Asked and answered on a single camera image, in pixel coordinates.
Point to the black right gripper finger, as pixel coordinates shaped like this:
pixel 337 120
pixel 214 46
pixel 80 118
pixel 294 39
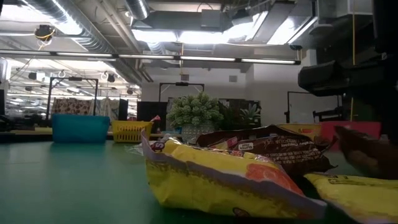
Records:
pixel 391 118

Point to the brown chocolate bar wrapper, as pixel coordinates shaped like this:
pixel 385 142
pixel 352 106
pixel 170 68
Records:
pixel 363 152
pixel 280 152

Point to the red Skittles candy pack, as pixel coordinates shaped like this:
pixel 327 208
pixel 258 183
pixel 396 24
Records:
pixel 155 118

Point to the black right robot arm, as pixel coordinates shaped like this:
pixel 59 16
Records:
pixel 387 31

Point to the clear wrapped teal candy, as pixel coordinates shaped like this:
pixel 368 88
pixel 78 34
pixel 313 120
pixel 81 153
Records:
pixel 138 150

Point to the white board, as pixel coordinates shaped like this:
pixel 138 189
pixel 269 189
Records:
pixel 311 107

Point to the red plastic bin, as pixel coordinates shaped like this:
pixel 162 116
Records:
pixel 328 130

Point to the pale yellow plastic bin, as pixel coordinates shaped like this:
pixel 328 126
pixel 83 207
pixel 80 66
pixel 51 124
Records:
pixel 300 128

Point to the yellow Sour Patch Kids pack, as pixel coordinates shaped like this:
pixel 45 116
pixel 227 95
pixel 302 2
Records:
pixel 357 196

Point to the small succulent in black pot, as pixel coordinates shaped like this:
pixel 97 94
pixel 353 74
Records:
pixel 250 113

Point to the pale green potted succulent bush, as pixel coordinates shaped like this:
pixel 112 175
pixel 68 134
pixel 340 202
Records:
pixel 194 109

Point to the yellow purple Sour Patch pack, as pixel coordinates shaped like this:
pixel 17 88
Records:
pixel 211 183

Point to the black panel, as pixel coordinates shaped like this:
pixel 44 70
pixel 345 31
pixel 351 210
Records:
pixel 149 112

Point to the yellow mesh basket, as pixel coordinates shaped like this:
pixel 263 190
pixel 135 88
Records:
pixel 130 132

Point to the long LED light bar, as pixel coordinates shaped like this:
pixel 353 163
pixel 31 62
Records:
pixel 124 56

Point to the blue plastic bin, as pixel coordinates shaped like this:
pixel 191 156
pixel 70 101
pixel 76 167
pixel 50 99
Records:
pixel 79 129

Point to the patterned cloth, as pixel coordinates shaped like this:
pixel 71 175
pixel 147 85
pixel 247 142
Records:
pixel 71 106

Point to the black rig frame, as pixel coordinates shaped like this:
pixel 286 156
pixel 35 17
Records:
pixel 182 83
pixel 73 79

